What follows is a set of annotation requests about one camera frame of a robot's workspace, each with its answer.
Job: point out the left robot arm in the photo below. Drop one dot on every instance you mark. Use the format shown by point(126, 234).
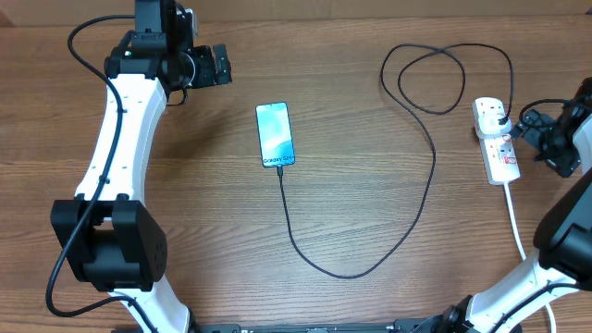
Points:
point(107, 236)

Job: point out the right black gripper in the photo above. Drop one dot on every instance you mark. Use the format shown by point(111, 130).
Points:
point(533, 127)

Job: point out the white charger plug adapter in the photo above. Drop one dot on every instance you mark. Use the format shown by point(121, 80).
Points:
point(489, 126)

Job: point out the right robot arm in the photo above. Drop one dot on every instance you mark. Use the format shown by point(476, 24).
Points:
point(561, 261)

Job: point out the white power strip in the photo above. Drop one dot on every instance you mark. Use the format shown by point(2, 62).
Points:
point(498, 153)

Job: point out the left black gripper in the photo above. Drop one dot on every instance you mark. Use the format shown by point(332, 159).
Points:
point(208, 75)

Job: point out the Samsung Galaxy smartphone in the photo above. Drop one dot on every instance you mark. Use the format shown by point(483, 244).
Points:
point(275, 137)

